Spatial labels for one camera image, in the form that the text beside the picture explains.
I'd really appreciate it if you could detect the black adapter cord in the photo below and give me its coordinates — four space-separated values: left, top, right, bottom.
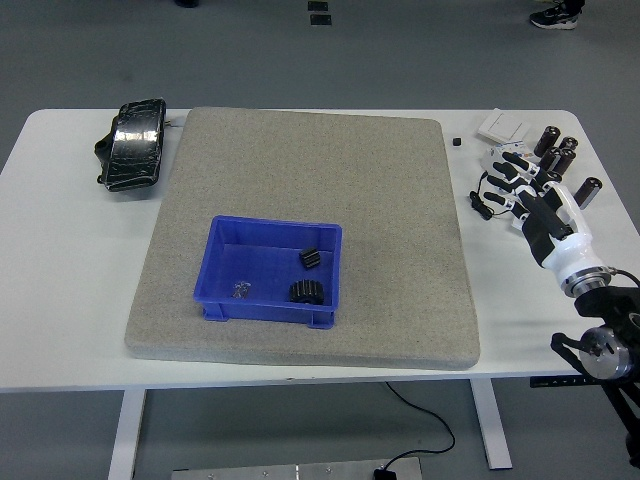
468 170 516 221

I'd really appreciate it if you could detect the grey-brown foam mat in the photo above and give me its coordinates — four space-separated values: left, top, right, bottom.
123 106 482 370

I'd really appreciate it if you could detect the white table leg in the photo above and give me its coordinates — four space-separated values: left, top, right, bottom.
107 389 147 480
468 379 513 470

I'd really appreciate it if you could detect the blue plastic box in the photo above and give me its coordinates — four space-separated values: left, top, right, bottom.
192 214 344 330

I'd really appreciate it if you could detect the silver metal floor plate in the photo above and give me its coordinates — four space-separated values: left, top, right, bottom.
171 456 424 480

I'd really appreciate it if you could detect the person's black sneaker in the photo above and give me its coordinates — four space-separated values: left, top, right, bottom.
529 0 585 30

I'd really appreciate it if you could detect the black floor cable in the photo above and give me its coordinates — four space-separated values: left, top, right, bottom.
382 382 456 471

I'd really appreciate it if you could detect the black wrapped device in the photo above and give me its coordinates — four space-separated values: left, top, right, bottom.
94 97 168 194

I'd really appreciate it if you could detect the large black gear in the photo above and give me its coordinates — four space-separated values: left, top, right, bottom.
288 279 327 305

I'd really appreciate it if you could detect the white circuit breaker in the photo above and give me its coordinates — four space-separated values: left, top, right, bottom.
481 139 539 174

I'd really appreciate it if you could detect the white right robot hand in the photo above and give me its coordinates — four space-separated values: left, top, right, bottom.
483 151 596 282

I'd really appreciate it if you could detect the white wall switch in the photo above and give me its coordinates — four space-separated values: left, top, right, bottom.
477 108 532 144

